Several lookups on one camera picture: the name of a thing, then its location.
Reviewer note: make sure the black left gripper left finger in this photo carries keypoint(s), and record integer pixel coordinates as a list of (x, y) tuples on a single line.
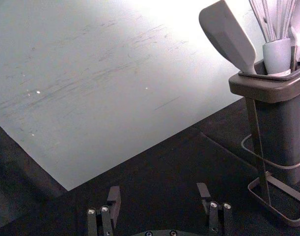
[(114, 199)]

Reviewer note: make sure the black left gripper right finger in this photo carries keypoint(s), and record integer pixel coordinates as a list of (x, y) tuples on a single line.
[(214, 216)]

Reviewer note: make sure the black table cloth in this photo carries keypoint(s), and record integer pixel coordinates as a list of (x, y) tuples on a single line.
[(164, 172)]

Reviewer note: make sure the black rack with steel bars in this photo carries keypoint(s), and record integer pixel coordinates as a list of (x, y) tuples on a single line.
[(260, 157)]

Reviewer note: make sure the dark grey utensil holder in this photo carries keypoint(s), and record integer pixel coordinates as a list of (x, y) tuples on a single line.
[(284, 118)]

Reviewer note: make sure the grey spatula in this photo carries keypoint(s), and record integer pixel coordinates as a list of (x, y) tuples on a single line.
[(226, 34)]

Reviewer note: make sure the plain pale wall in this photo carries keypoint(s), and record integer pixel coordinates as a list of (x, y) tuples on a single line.
[(90, 73)]

